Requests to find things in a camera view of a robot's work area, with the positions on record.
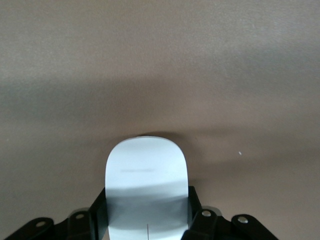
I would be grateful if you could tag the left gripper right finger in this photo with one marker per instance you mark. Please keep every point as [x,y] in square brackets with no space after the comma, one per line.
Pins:
[212,222]

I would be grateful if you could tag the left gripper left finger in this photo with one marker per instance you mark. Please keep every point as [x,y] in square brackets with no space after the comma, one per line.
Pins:
[82,222]

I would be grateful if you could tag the white computer mouse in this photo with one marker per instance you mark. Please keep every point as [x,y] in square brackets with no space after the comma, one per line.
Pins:
[146,175]

